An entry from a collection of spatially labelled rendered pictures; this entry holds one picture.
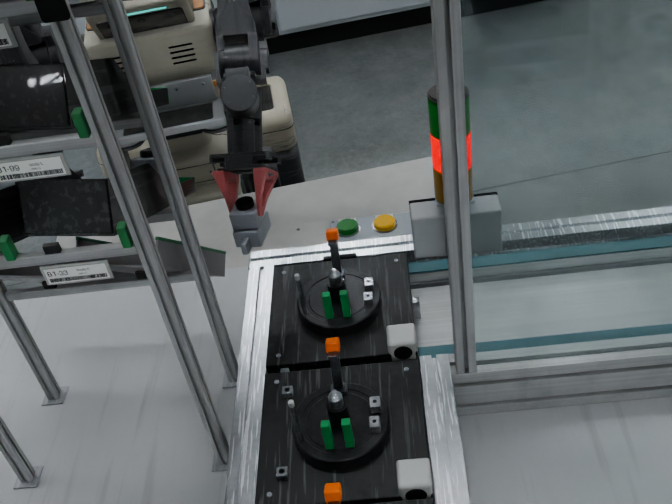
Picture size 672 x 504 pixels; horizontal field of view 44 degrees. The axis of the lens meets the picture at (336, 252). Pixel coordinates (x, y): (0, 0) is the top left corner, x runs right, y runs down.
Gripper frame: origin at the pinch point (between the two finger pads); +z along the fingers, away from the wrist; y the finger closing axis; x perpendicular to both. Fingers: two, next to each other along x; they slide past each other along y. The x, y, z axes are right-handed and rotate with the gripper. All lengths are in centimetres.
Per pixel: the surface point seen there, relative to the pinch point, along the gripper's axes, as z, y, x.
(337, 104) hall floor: -70, -49, 242
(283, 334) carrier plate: 20.1, 4.5, 3.4
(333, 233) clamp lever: 3.7, 12.5, 7.1
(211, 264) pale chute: 8.2, -8.1, 3.8
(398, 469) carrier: 36.9, 26.8, -15.9
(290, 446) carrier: 34.9, 10.6, -12.4
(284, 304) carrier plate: 15.3, 3.1, 8.6
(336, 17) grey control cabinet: -122, -57, 278
